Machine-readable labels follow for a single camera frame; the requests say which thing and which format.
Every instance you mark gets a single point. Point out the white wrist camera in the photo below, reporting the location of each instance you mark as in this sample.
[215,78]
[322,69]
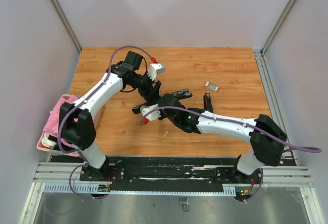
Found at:
[150,113]
[154,70]

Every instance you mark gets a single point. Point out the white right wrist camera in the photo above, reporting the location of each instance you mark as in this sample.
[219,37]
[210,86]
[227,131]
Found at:
[150,113]

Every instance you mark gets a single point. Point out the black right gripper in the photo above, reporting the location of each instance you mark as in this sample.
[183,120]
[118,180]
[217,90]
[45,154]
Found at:
[162,116]

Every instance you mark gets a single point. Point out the pink plastic basket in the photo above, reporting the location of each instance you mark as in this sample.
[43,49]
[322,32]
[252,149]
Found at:
[64,144]

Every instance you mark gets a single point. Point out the black stapler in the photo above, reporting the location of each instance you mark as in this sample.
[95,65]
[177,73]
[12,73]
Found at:
[181,94]
[207,103]

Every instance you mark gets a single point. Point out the pink cloth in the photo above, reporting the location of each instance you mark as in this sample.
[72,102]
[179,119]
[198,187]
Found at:
[50,130]

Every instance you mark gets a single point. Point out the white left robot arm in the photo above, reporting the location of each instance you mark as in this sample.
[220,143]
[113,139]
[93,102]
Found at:
[76,120]

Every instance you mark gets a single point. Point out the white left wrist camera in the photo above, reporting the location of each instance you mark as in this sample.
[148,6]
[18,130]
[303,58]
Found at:
[154,70]

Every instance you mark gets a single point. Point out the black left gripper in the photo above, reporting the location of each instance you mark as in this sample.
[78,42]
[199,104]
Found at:
[145,93]

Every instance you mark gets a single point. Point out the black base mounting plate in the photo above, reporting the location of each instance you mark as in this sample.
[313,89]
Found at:
[169,174]

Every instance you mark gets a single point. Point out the small white staple tray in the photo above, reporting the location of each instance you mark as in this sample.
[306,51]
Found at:
[212,86]

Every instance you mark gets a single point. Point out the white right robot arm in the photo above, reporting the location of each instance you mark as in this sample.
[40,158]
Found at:
[259,133]

